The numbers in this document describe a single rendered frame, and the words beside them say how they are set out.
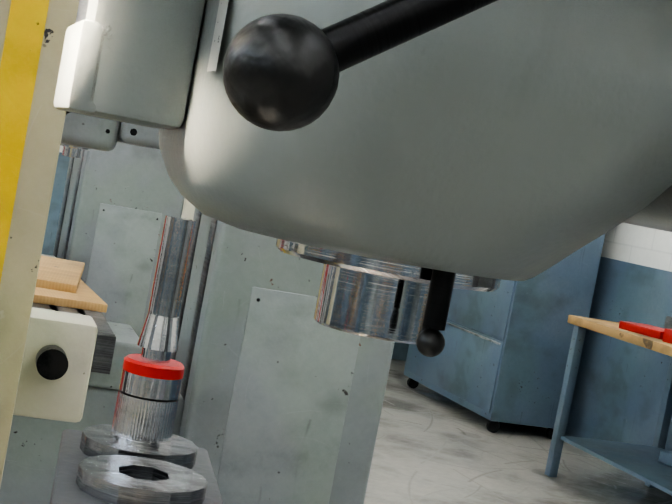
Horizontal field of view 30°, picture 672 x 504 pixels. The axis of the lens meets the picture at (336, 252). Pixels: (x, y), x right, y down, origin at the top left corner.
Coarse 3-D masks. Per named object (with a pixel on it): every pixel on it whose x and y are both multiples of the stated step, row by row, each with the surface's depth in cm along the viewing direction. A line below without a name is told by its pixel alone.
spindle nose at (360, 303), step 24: (336, 288) 45; (360, 288) 45; (384, 288) 45; (408, 288) 45; (336, 312) 45; (360, 312) 45; (384, 312) 45; (408, 312) 45; (384, 336) 45; (408, 336) 45
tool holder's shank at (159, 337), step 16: (176, 224) 94; (192, 224) 94; (176, 240) 94; (192, 240) 95; (160, 256) 94; (176, 256) 94; (160, 272) 94; (176, 272) 94; (160, 288) 94; (176, 288) 94; (160, 304) 94; (176, 304) 95; (160, 320) 94; (176, 320) 95; (144, 336) 94; (160, 336) 94; (176, 336) 95; (144, 352) 95; (160, 352) 95
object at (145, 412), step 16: (128, 384) 94; (144, 384) 93; (160, 384) 94; (176, 384) 95; (128, 400) 94; (144, 400) 93; (160, 400) 94; (176, 400) 95; (128, 416) 94; (144, 416) 94; (160, 416) 94; (112, 432) 95; (128, 432) 94; (144, 432) 94; (160, 432) 94
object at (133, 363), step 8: (128, 360) 94; (136, 360) 94; (144, 360) 95; (128, 368) 94; (136, 368) 94; (144, 368) 93; (152, 368) 93; (160, 368) 93; (168, 368) 94; (176, 368) 94; (184, 368) 96; (144, 376) 93; (152, 376) 93; (160, 376) 94; (168, 376) 94; (176, 376) 94
